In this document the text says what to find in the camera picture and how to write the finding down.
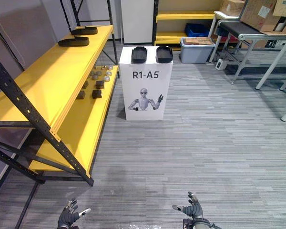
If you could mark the small cardboard box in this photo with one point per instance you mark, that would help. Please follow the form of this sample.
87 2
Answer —
231 7

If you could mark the large cardboard box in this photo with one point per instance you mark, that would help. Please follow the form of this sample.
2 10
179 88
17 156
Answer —
258 13

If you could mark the white power adapter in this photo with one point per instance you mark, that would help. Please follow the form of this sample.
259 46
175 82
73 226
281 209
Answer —
221 64

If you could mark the white cabinet panel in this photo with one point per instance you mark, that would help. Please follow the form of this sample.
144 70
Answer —
137 21

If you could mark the cardboard pieces in bin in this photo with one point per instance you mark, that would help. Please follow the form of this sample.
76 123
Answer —
197 41

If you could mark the cardboard box green label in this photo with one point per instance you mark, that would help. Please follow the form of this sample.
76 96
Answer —
284 7

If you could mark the white box printed R1-A5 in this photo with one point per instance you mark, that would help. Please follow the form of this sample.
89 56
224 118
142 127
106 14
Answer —
146 93

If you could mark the blue plastic crate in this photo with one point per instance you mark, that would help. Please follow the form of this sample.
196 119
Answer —
197 29

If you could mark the yellow background shelf rack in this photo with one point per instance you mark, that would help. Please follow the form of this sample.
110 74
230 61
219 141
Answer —
181 16

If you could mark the black plastic housing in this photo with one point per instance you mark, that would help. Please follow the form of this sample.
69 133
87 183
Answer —
85 30
74 42
139 56
164 55

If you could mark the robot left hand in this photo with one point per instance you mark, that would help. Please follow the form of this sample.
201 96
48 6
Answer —
66 219

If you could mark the grey plastic bin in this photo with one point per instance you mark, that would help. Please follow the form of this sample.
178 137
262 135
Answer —
196 53

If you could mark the yellow shelf rack black frame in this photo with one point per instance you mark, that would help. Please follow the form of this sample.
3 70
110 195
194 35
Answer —
62 71

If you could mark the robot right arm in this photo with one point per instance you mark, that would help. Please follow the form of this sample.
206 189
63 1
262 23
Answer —
200 224

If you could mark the small black block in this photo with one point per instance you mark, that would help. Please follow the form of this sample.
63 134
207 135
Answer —
81 95
97 94
85 84
100 84

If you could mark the small white table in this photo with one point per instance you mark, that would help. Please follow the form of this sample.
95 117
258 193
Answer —
225 15

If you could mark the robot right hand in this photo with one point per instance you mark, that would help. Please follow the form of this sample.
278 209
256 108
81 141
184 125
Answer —
194 211

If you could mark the black belt conveyor table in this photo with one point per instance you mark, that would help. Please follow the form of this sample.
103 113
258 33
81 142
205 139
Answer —
236 28

